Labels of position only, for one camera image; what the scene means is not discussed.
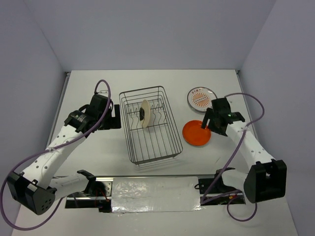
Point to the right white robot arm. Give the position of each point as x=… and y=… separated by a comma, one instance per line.
x=266, y=179

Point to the cream plate dark centre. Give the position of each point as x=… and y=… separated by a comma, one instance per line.
x=145, y=113

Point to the white plate red pattern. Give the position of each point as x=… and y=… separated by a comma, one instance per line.
x=199, y=99

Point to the silver foil covered panel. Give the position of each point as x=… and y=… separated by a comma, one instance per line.
x=155, y=194

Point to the orange plate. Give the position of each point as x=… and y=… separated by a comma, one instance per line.
x=194, y=134

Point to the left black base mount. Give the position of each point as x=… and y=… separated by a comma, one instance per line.
x=99, y=198

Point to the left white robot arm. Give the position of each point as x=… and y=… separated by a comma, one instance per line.
x=37, y=187

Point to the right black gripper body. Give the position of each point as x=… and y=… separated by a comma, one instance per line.
x=212, y=125

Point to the grey wire dish rack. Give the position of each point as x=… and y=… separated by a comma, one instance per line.
x=160, y=140

